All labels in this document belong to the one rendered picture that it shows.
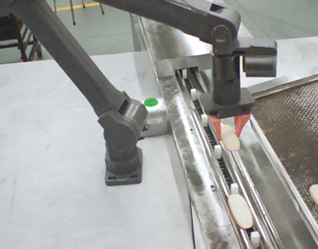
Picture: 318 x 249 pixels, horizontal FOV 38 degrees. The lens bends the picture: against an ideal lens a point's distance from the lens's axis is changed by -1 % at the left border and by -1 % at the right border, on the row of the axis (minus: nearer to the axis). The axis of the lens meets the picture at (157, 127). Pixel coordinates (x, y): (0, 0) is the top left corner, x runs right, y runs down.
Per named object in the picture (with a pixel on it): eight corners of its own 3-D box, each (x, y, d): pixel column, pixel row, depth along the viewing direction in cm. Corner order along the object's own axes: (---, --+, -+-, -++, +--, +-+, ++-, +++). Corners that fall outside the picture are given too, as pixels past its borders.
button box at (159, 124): (140, 132, 130) (135, 98, 124) (168, 128, 131) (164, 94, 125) (143, 149, 123) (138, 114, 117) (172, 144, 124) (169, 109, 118)
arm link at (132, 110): (115, 137, 111) (107, 151, 107) (109, 101, 106) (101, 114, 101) (151, 140, 109) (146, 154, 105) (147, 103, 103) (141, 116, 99)
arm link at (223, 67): (212, 40, 91) (207, 52, 86) (247, 40, 89) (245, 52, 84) (214, 71, 94) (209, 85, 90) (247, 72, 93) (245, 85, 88)
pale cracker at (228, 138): (214, 127, 103) (214, 122, 103) (230, 124, 104) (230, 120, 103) (225, 153, 95) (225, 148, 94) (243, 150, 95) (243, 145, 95)
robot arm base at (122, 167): (109, 155, 117) (105, 186, 107) (103, 128, 112) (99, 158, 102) (142, 152, 117) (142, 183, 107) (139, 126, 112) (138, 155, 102)
